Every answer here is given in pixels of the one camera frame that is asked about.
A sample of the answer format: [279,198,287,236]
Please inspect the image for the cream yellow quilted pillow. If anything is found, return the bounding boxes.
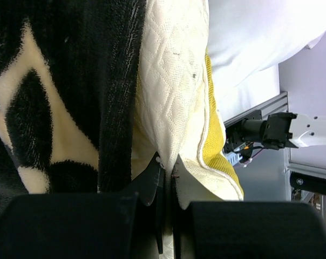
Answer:
[132,0,245,259]

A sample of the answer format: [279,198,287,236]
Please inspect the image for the black floral plush pillowcase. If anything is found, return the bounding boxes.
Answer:
[0,1,146,215]

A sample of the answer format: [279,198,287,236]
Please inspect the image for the large white pillow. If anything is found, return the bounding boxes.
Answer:
[208,1,326,120]

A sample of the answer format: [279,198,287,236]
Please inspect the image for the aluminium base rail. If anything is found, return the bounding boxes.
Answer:
[224,92,288,127]

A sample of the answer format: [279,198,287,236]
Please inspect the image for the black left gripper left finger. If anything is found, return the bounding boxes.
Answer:
[121,153,165,254]

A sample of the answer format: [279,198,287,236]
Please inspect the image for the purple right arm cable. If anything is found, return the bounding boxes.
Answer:
[240,147,266,168]

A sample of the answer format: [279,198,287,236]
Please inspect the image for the perforated grey cable duct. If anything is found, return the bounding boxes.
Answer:
[225,152,243,166]

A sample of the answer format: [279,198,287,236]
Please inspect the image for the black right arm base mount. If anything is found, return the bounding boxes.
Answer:
[223,110,262,154]

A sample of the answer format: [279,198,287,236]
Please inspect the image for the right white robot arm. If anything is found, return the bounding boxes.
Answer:
[240,112,326,150]

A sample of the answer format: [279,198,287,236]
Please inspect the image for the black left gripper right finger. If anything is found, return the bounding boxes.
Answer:
[171,156,222,258]

